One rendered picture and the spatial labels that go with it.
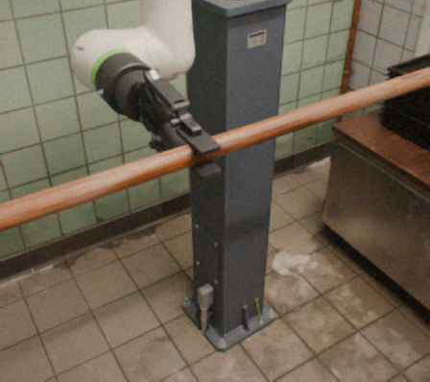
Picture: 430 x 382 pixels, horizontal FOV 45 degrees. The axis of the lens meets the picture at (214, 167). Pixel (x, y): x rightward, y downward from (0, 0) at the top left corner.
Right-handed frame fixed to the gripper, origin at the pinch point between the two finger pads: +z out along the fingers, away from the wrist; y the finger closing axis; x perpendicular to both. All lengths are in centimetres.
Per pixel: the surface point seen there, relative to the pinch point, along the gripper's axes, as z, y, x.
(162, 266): -91, 120, -33
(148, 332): -64, 120, -13
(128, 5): -120, 20, -41
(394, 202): -37, 77, -100
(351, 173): -58, 78, -100
